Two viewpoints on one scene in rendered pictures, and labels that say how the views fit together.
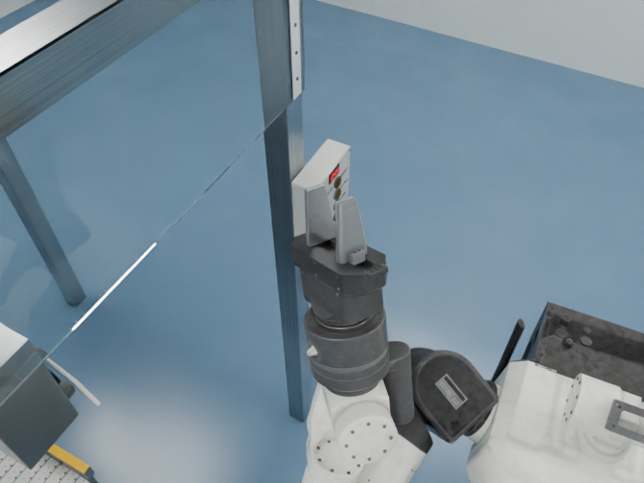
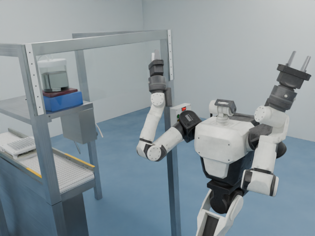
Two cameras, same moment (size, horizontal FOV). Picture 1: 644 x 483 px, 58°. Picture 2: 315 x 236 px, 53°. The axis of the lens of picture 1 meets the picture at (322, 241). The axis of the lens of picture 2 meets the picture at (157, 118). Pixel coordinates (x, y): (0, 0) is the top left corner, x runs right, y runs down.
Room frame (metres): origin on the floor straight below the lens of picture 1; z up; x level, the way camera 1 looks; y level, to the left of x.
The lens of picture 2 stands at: (-1.17, -0.49, 1.78)
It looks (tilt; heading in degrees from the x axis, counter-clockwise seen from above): 17 degrees down; 17
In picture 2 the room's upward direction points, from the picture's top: 4 degrees counter-clockwise
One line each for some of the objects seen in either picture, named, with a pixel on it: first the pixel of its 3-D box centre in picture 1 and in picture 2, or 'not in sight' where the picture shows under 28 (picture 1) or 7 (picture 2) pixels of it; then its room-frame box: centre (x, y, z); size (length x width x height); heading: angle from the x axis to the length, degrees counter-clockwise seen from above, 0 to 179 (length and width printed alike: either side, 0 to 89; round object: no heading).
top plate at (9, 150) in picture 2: not in sight; (23, 145); (0.60, 1.11, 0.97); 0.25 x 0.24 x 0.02; 151
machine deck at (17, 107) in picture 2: not in sight; (38, 106); (0.40, 0.76, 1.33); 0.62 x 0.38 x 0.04; 62
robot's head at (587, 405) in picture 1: (612, 419); (221, 110); (0.31, -0.35, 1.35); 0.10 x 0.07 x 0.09; 66
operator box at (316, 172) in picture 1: (322, 205); (181, 122); (0.98, 0.00, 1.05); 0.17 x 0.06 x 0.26; 152
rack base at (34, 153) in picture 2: not in sight; (24, 151); (0.60, 1.11, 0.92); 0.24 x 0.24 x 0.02; 61
